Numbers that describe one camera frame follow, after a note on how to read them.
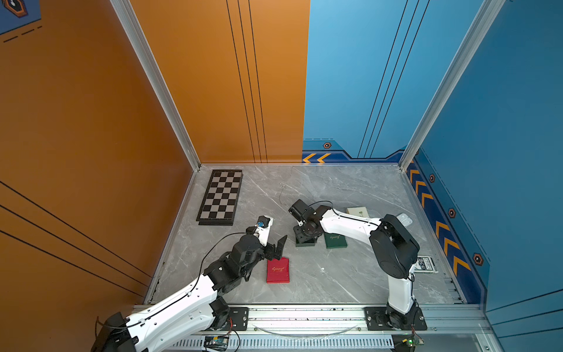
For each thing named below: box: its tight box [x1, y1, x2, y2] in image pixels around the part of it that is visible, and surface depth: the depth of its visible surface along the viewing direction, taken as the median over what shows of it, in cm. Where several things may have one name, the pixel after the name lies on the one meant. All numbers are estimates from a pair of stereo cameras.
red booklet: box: [266, 256, 291, 284], surface depth 82 cm
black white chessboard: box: [195, 169, 244, 226], surface depth 104 cm
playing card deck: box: [409, 255, 439, 274], surface depth 85 cm
